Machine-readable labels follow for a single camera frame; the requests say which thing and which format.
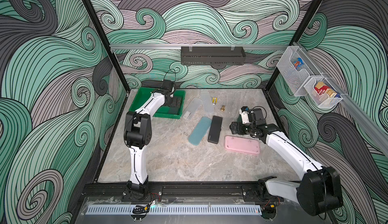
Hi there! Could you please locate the green storage tray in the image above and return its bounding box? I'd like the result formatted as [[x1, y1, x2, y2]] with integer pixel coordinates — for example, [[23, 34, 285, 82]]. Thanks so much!
[[129, 87, 186, 119]]

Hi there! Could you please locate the black pencil case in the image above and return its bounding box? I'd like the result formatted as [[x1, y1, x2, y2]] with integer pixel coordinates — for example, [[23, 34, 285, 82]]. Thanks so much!
[[207, 115, 223, 144]]

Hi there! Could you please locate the frosted clear pencil case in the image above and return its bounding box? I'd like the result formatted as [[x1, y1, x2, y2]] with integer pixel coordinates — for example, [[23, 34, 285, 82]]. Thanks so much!
[[182, 98, 202, 121]]

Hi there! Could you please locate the light blue pencil case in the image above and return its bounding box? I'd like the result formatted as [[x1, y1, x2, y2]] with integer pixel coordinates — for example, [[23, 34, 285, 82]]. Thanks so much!
[[189, 117, 212, 146]]

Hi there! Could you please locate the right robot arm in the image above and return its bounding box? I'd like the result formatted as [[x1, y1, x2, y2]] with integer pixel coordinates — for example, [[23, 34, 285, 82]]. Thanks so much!
[[229, 122, 343, 216]]

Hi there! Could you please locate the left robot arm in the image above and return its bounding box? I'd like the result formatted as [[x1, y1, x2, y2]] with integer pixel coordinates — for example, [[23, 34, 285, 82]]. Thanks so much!
[[123, 80, 175, 199]]

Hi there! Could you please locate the pink pencil case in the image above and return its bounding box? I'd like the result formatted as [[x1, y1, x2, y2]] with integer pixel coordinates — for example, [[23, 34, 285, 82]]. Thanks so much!
[[224, 136, 260, 155]]

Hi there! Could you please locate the upright clear pencil case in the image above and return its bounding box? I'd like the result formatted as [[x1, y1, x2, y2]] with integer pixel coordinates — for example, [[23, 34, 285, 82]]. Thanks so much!
[[200, 91, 214, 113]]

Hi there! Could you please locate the red yellow box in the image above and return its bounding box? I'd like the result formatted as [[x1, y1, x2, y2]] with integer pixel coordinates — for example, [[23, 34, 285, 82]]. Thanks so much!
[[314, 81, 341, 98]]

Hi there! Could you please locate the yellow small bottle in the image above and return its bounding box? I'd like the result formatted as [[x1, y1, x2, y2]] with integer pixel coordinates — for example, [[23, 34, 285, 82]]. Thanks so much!
[[212, 97, 218, 105]]

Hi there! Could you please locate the blue red small item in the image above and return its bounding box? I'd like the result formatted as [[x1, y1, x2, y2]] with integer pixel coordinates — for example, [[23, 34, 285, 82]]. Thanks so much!
[[293, 57, 305, 71]]

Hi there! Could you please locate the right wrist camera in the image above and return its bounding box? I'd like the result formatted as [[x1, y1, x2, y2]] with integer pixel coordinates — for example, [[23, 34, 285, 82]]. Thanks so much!
[[239, 106, 267, 125]]

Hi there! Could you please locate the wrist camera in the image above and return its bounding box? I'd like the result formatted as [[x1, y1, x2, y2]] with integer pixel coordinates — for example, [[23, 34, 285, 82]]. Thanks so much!
[[239, 106, 267, 125], [160, 79, 175, 94]]

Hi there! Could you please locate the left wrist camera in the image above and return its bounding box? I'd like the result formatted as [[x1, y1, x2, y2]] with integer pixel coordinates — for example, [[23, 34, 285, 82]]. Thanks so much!
[[160, 79, 175, 94]]

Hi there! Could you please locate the black wall shelf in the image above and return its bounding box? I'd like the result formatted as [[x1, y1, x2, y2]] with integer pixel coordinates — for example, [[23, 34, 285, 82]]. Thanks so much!
[[180, 47, 246, 68]]

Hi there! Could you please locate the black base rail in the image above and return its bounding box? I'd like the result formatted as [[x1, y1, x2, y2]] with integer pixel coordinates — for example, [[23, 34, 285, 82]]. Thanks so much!
[[81, 181, 285, 204]]

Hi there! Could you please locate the clear wall bin rear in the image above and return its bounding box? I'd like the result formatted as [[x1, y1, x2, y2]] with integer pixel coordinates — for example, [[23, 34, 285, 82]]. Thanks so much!
[[277, 46, 319, 97]]

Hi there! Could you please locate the clear wall bin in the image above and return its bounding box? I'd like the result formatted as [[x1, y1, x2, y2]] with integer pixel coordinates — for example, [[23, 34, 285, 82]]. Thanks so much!
[[304, 75, 343, 109], [277, 46, 319, 97]]

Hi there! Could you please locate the clear wall bin front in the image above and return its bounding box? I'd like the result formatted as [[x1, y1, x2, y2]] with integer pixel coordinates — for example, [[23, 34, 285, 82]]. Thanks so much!
[[304, 75, 343, 109]]

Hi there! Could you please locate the aluminium rail back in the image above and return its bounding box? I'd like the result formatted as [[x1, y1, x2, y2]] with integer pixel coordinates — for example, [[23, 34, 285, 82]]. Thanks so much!
[[110, 43, 288, 51]]

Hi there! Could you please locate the aluminium rail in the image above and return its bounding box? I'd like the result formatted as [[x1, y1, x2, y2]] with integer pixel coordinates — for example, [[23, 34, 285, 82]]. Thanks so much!
[[292, 42, 388, 156], [110, 43, 288, 51]]

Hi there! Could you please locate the aluminium rail right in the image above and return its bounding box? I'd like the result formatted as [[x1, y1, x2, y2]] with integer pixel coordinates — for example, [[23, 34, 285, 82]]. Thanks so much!
[[292, 42, 388, 156]]

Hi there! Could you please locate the white slotted cable duct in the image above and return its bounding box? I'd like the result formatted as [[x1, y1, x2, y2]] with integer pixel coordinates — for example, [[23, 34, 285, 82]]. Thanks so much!
[[86, 204, 262, 216]]

